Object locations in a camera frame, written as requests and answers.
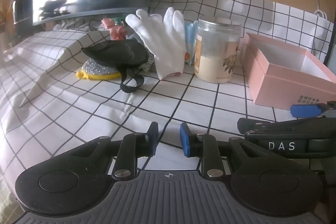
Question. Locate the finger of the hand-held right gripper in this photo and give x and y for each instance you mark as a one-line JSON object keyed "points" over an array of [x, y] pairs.
{"points": [[262, 125], [304, 110]]}

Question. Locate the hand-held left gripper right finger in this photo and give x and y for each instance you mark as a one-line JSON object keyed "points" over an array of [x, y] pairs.
{"points": [[185, 142]]}

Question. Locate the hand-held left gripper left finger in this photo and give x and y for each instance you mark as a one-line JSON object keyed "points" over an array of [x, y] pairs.
{"points": [[153, 138]]}

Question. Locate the pink cardboard box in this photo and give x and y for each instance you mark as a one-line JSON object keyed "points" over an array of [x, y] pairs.
{"points": [[275, 85]]}

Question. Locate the grey patterned cloth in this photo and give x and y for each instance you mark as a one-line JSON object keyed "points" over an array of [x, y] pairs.
{"points": [[150, 64]]}

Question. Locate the yellow sequined pad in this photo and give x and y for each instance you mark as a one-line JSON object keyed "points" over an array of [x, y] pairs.
{"points": [[97, 69]]}

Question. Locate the white cloth glove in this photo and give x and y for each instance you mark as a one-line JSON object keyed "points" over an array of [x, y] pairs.
{"points": [[162, 43]]}

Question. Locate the blue wet wipes packet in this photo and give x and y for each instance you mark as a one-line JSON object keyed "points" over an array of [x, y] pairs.
{"points": [[190, 40]]}

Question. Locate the pink artificial flower sprig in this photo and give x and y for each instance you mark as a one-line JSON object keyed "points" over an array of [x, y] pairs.
{"points": [[118, 31]]}

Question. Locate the checkered white tablecloth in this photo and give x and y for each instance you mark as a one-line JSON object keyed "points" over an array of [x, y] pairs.
{"points": [[78, 113]]}

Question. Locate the clear plastic powder jar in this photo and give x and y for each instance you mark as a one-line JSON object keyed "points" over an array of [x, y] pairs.
{"points": [[212, 56]]}

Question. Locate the black speaker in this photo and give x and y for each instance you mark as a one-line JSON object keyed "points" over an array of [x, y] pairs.
{"points": [[23, 8]]}

